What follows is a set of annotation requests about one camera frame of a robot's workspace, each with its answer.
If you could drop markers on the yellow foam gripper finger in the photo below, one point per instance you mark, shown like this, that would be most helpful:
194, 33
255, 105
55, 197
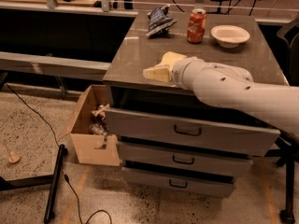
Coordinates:
158, 72

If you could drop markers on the yellow sponge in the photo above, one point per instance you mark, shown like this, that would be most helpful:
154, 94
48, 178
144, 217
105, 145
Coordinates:
170, 58

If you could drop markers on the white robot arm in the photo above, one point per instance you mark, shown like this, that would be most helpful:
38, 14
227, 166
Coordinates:
226, 86

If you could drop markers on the white paper bowl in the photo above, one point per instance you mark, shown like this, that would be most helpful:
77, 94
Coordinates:
229, 36

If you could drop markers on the blue chip bag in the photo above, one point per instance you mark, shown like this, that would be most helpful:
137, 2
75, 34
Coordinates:
159, 20

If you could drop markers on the top grey drawer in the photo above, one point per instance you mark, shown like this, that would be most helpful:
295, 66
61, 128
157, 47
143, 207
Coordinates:
227, 137

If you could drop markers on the grey drawer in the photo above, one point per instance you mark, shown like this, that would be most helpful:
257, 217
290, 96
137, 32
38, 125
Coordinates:
227, 137
166, 159
204, 187

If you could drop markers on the red soda can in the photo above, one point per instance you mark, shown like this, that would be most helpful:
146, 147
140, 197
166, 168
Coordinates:
196, 26

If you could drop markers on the grey drawer cabinet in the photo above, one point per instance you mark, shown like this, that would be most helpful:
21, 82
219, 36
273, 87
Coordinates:
129, 90

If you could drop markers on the trash inside cardboard box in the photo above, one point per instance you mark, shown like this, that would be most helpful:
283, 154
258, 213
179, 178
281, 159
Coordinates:
98, 124

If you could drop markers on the cardboard box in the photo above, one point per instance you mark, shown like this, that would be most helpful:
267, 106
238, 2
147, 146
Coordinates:
88, 137

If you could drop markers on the middle grey drawer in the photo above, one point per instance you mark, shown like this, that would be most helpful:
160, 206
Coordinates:
166, 159

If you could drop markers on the bottom grey drawer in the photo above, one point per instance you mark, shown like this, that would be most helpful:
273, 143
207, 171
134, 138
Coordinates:
204, 187

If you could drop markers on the black stand leg right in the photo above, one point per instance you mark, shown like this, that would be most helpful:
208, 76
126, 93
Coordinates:
288, 156

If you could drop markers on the small wooden spinning top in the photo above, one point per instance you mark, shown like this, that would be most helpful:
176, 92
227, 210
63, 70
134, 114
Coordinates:
13, 158

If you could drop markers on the black table leg base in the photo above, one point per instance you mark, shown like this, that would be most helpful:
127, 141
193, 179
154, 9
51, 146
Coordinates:
51, 180

